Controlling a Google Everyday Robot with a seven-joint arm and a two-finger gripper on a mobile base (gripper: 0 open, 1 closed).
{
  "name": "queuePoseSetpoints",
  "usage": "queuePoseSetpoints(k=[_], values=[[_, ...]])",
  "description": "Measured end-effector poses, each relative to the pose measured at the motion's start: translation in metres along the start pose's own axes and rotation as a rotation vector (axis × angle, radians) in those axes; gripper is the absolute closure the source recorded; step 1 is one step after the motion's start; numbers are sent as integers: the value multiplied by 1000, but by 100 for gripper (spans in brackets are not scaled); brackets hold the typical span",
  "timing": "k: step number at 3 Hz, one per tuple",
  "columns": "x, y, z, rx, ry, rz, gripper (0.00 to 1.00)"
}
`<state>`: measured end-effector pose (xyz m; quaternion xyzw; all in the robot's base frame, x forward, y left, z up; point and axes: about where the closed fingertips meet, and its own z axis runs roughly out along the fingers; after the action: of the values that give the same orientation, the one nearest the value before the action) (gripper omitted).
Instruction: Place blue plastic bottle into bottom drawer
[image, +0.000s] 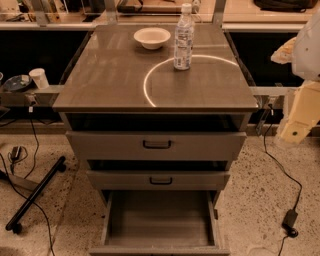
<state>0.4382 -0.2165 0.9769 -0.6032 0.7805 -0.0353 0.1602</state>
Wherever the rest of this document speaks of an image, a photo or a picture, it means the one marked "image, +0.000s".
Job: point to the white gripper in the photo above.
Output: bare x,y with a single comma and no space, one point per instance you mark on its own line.
308,53

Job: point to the clear plastic water bottle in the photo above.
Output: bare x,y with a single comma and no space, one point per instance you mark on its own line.
183,42

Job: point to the grey drawer cabinet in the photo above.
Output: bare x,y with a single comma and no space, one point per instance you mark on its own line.
119,86

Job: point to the open bottom drawer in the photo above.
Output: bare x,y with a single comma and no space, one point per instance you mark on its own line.
161,223

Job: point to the black bag on shelf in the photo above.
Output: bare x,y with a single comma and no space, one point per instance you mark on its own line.
285,5

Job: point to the black power adapter right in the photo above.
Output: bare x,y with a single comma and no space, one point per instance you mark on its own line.
288,223

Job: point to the black power adapter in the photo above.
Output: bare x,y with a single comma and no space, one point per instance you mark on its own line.
15,153
288,223

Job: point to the white paper bowl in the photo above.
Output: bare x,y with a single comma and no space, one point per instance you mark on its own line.
152,38

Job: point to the white paper cup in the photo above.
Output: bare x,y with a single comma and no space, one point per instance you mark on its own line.
39,77

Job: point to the dark blue bowl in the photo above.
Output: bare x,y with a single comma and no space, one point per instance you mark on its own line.
17,83

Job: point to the black power adapter left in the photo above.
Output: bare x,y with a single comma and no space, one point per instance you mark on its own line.
15,153

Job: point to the middle drawer with black handle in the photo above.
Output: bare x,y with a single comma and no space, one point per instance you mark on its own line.
159,180

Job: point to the drawer with black handle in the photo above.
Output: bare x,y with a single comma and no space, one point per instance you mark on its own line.
159,180
176,146

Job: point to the top drawer with black handle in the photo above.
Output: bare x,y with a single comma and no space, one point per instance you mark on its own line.
176,146

